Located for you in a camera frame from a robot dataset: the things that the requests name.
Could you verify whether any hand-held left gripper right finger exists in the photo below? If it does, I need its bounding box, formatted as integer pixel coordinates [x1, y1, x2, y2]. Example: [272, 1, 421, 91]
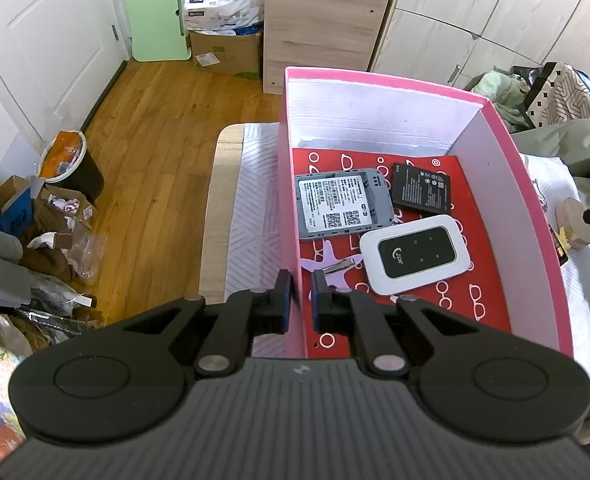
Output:
[311, 269, 513, 378]

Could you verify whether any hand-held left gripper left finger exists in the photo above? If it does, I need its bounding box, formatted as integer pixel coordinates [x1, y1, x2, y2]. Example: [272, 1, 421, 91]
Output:
[97, 269, 294, 378]

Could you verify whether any wooden block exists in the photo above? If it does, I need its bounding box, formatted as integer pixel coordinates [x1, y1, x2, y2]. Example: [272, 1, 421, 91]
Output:
[555, 197, 590, 250]

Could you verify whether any purple starfish hair clip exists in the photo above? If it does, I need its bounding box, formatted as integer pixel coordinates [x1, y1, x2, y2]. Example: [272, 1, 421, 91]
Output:
[300, 240, 366, 293]

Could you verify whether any grey router back cover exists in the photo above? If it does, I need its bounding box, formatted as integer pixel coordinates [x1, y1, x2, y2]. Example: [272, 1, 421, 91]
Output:
[295, 167, 395, 241]

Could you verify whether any white pocket router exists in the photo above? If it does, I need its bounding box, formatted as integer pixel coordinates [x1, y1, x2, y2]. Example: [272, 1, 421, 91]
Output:
[359, 214, 472, 297]

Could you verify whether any black battery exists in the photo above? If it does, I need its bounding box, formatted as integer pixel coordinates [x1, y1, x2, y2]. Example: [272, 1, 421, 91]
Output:
[391, 161, 453, 216]

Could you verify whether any pink cardboard box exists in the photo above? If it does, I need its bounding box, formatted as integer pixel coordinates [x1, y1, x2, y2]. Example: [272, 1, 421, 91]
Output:
[276, 66, 576, 361]

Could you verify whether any olive green padded jacket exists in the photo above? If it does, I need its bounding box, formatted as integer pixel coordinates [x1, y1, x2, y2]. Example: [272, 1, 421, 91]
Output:
[470, 70, 590, 201]

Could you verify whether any red printed paper sheet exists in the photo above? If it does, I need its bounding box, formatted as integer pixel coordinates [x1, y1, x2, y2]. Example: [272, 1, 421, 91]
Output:
[295, 149, 513, 361]

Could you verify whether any black and white patterned bag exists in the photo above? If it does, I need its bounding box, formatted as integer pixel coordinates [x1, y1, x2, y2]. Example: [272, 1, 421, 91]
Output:
[522, 62, 590, 128]

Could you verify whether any clear plastic bag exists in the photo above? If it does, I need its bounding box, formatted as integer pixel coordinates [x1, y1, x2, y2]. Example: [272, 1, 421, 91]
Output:
[69, 219, 110, 281]

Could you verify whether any light wooden wardrobe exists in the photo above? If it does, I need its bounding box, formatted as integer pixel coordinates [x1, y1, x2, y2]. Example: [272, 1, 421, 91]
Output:
[370, 0, 590, 93]

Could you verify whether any open brown cardboard box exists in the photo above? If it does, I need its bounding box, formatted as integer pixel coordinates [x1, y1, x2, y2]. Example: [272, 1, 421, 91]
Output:
[42, 184, 100, 233]

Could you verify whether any black trash bin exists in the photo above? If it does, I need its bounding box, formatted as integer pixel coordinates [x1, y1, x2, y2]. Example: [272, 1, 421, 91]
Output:
[36, 130, 104, 203]

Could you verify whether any wooden shelf unit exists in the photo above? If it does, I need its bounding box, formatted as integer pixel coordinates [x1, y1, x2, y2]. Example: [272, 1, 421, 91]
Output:
[259, 0, 401, 96]

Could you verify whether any blue cardboard box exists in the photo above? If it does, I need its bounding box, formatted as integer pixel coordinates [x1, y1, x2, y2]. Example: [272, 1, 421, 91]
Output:
[0, 176, 33, 237]

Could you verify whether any white tissue pack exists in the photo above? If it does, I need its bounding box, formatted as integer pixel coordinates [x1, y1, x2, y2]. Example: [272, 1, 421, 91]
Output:
[184, 0, 265, 31]

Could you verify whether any green folding table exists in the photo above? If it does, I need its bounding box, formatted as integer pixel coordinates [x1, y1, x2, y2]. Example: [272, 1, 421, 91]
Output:
[119, 0, 192, 62]

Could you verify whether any white door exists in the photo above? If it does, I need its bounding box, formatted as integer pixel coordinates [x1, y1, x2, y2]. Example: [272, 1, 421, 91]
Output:
[0, 0, 126, 146]

